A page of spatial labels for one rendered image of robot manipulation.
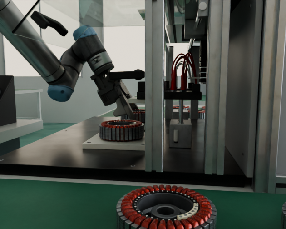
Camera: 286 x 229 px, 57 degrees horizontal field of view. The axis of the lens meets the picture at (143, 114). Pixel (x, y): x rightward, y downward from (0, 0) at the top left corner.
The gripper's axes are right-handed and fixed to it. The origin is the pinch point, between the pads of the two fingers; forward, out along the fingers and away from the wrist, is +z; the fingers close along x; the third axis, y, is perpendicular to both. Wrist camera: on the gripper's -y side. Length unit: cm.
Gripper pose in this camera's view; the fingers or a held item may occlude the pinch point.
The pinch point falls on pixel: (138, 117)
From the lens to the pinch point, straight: 89.6
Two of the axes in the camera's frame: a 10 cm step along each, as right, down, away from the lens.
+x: -1.4, 1.3, -9.8
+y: -8.6, 4.7, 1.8
